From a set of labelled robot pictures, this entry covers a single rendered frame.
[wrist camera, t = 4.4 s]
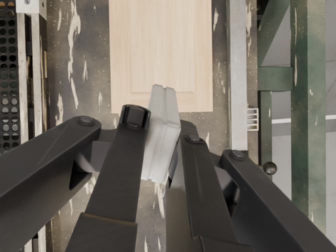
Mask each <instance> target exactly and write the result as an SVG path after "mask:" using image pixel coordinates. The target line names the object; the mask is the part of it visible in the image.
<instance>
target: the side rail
mask: <svg viewBox="0 0 336 252"><path fill-rule="evenodd" d="M290 66H291V67H293V90H291V91H290V100H291V201H292V202H293V203H294V204H295V205H296V206H297V207H298V208H299V209H300V210H301V211H302V212H303V213H304V214H305V215H306V216H307V217H308V219H309V220H310V221H311V222H312V223H313V224H314V225H315V226H316V227H317V228H318V229H319V230H320V231H321V232H322V233H323V234H324V235H325V236H326V8H325V0H290Z"/></svg>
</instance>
